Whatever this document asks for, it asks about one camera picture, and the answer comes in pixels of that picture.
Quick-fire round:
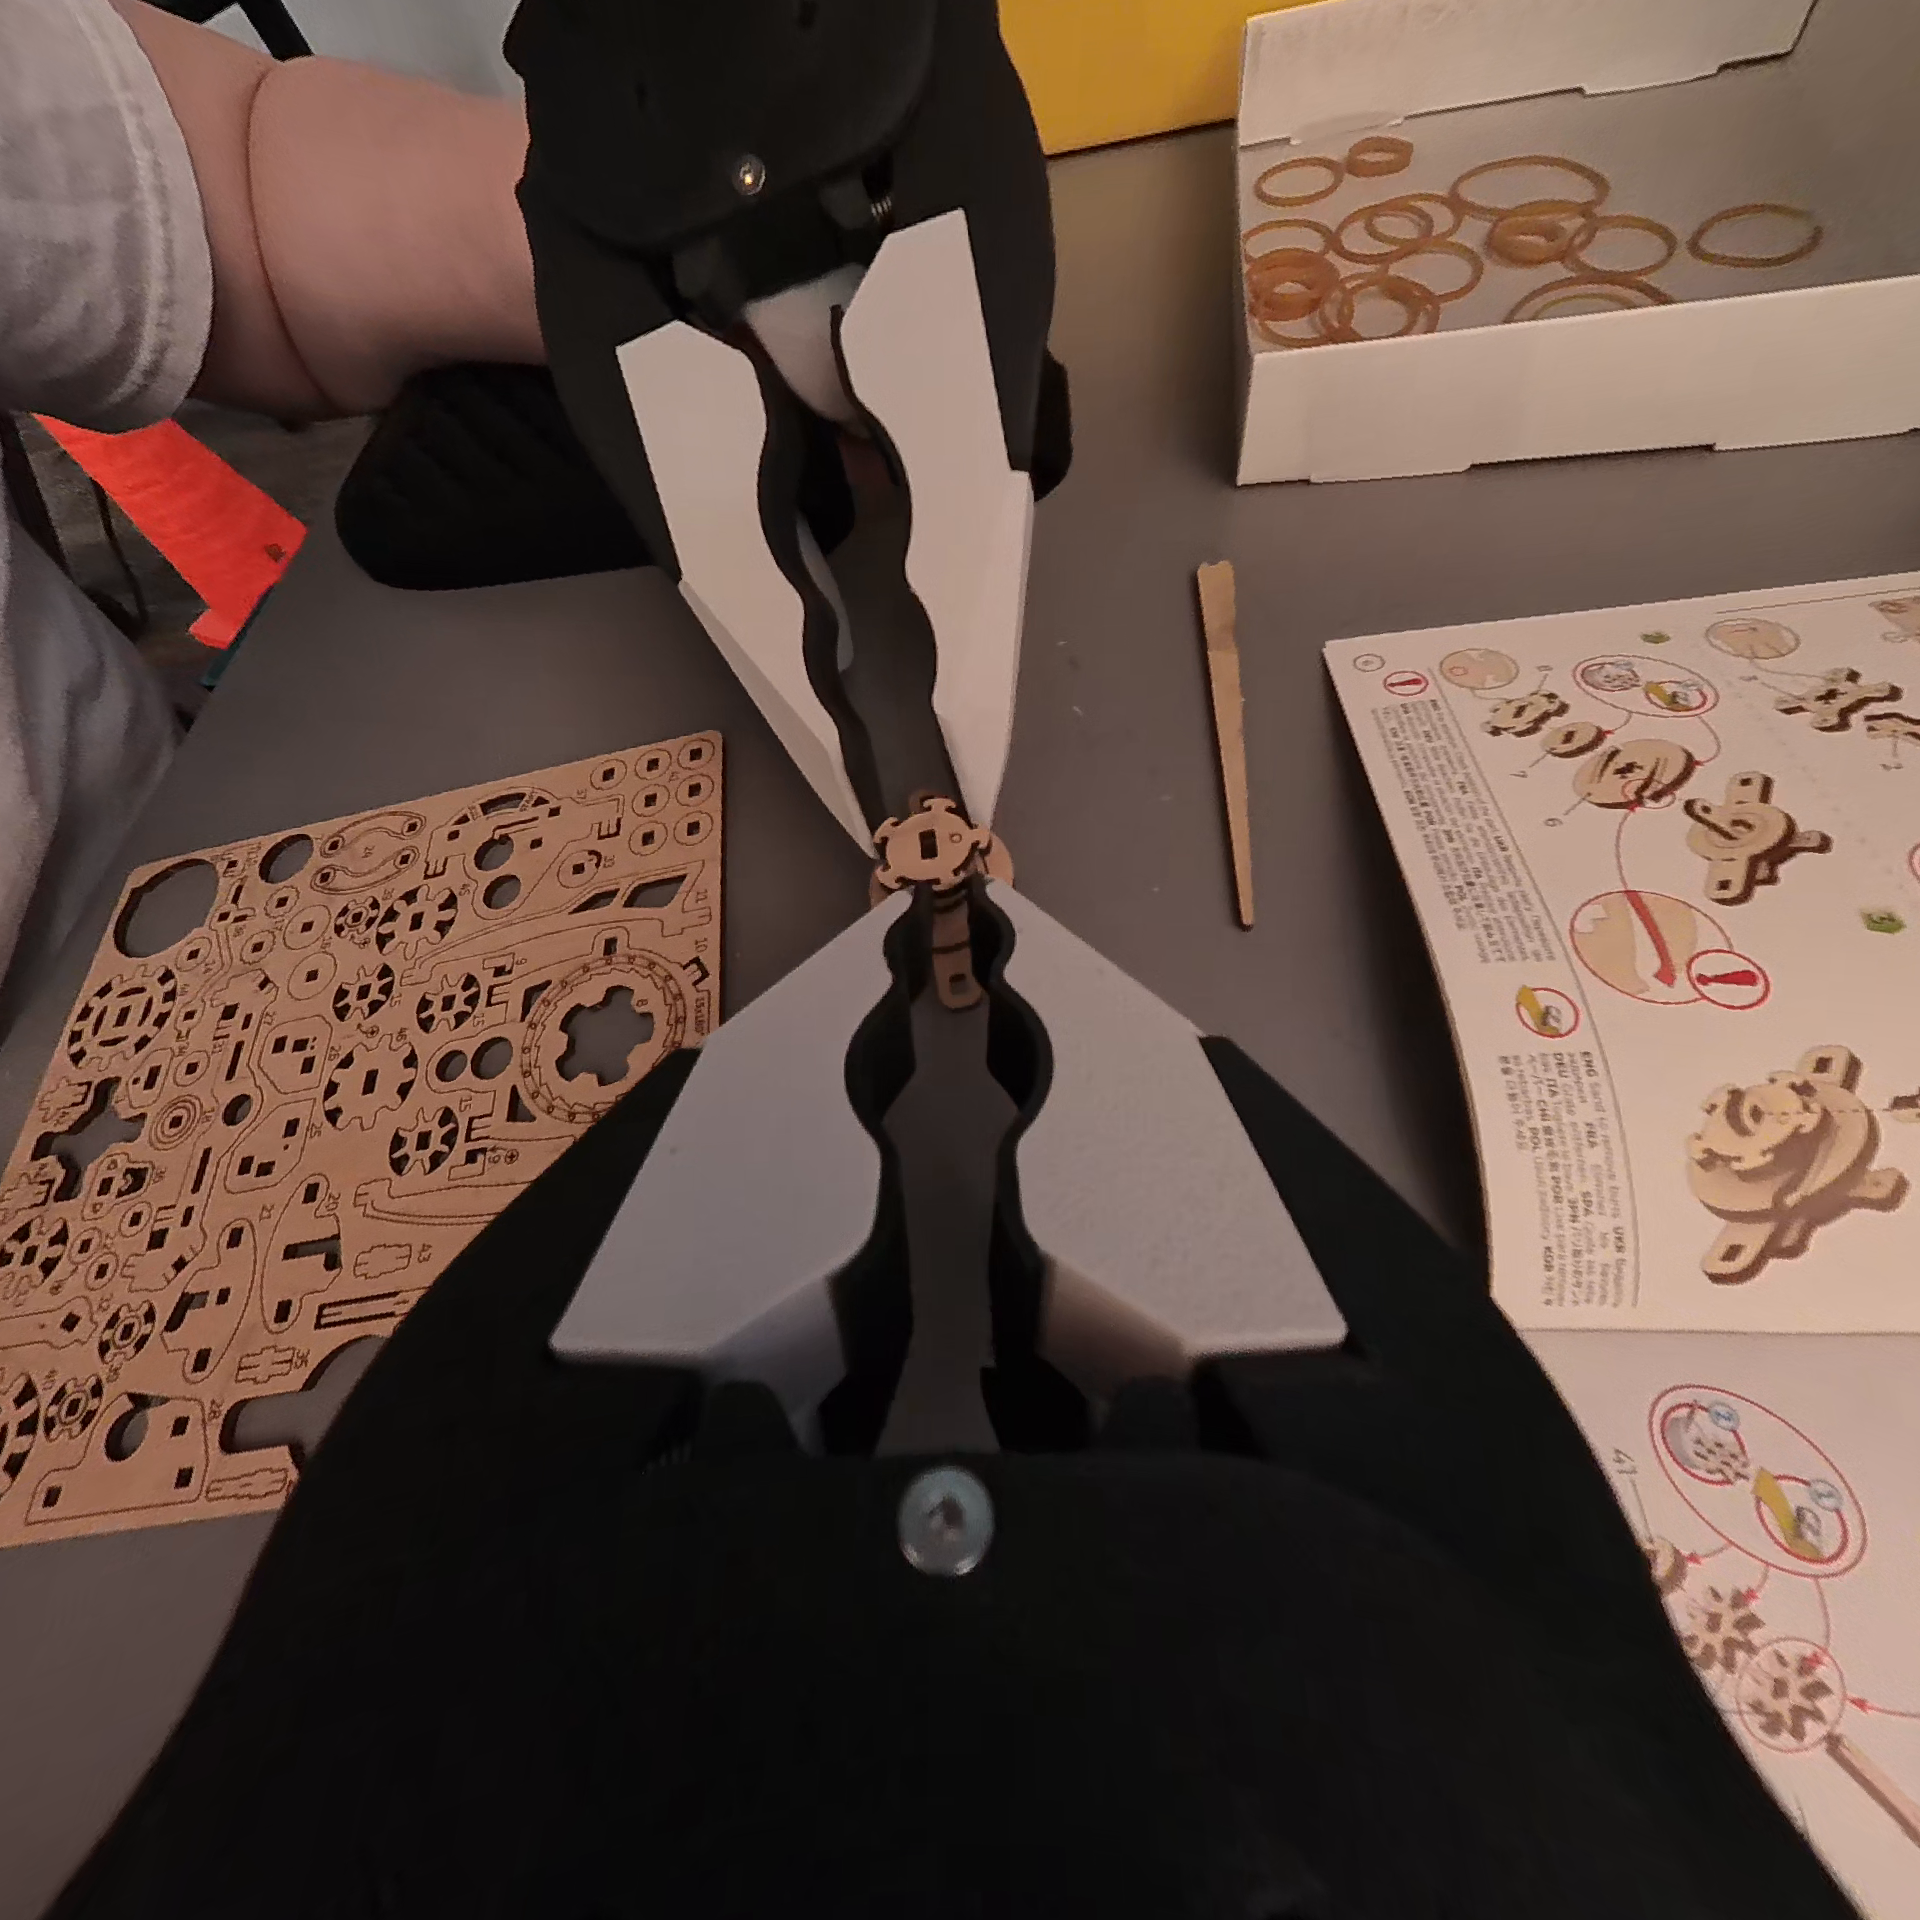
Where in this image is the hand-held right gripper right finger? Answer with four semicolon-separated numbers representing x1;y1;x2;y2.
975;883;1349;1453

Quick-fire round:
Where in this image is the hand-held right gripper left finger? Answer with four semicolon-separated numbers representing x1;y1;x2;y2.
549;896;924;1455

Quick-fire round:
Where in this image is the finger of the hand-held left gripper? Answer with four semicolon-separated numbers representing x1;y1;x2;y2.
615;319;887;857
831;208;1040;846

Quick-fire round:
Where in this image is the wooden model hub assembly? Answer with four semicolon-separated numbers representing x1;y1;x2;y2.
914;884;992;1011

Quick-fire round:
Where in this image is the small wooden gear wheel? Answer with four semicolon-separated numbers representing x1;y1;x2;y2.
870;798;1015;904

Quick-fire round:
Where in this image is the person's left forearm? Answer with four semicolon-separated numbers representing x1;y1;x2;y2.
112;0;549;423

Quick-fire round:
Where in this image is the laser-cut wooden parts sheet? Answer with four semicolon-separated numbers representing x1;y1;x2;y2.
0;728;727;1550

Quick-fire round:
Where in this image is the black textured pad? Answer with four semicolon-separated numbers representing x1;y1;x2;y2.
333;359;663;591

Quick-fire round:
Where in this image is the yellow plastic bin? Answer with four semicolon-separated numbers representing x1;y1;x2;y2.
996;0;1320;156

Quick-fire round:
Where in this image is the pile of rubber bands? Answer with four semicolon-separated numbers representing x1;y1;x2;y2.
1242;132;1827;350

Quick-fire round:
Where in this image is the thin wooden stick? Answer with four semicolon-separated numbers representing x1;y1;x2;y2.
1196;560;1259;927

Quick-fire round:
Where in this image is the printed instruction sheet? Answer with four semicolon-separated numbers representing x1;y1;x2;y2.
1323;569;1920;1337
1546;1328;1920;1920

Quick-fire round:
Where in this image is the orange sheet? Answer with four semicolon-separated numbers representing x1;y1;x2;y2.
37;411;309;649

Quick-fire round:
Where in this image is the white cardboard box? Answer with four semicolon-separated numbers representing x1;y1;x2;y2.
1231;0;1920;489

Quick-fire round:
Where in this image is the person's light shirt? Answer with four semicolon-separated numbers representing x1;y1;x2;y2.
0;0;214;1038

